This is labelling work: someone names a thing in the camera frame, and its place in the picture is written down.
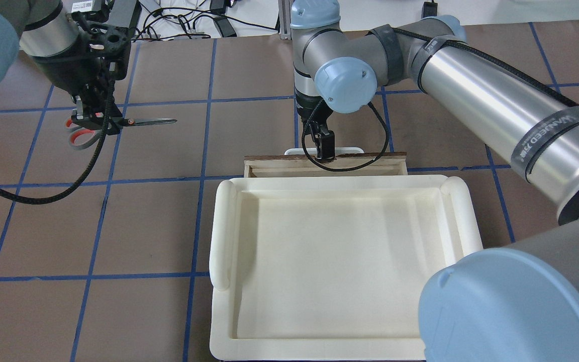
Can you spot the brown wooden drawer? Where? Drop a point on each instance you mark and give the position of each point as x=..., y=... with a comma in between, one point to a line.
x=347, y=164

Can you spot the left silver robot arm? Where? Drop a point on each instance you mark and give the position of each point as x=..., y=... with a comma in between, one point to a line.
x=41, y=29

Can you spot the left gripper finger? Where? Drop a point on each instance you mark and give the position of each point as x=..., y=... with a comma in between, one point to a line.
x=83, y=115
x=113, y=126

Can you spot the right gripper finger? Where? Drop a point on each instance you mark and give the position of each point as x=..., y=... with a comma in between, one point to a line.
x=312, y=131
x=327, y=149

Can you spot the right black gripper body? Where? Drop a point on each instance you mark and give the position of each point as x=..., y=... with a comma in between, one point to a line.
x=310, y=108

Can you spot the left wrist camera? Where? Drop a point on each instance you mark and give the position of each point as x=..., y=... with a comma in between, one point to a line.
x=108, y=26

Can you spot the white plastic tray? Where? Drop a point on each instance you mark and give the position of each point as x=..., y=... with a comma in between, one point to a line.
x=331, y=268

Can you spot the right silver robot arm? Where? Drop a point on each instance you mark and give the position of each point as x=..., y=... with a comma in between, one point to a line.
x=514, y=303

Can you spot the orange grey scissors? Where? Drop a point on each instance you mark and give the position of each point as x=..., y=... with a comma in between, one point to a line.
x=83, y=136

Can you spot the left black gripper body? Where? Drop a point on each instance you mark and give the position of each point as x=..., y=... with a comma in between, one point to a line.
x=70, y=76

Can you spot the black power adapter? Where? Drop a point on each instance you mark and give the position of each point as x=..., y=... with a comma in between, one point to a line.
x=224, y=27

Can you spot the aluminium frame post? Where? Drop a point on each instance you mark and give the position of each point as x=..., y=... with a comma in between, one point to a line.
x=284, y=19

